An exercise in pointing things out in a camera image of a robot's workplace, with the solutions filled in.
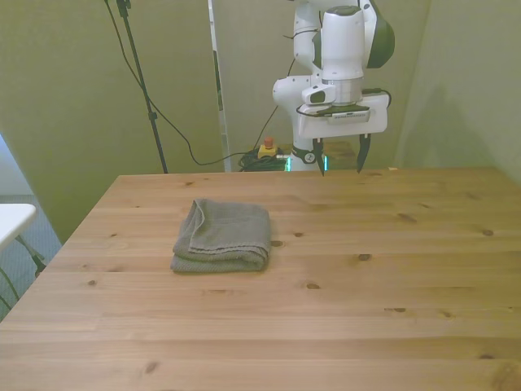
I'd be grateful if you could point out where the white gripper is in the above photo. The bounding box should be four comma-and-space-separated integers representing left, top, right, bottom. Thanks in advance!
296, 92, 389, 178

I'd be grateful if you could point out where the grey folded towel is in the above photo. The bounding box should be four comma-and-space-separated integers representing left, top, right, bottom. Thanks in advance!
169, 198, 273, 275

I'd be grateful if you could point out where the yellow emergency stop box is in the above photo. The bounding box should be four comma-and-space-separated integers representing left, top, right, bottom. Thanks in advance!
257, 137, 279, 160

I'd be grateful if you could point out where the white vertical partition strip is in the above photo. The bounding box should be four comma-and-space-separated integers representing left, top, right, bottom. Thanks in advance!
207, 0, 234, 173

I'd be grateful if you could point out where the white side table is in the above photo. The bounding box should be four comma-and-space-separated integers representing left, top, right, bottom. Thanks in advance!
0, 203, 46, 282

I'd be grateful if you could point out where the green coiled cable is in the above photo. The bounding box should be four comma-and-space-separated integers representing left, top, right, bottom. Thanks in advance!
237, 149, 292, 173

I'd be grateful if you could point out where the black stand cable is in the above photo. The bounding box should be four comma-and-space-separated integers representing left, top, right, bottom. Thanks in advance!
103, 0, 261, 166

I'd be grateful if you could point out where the black camera stand pole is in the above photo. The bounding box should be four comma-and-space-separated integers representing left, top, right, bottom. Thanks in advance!
115, 0, 169, 174

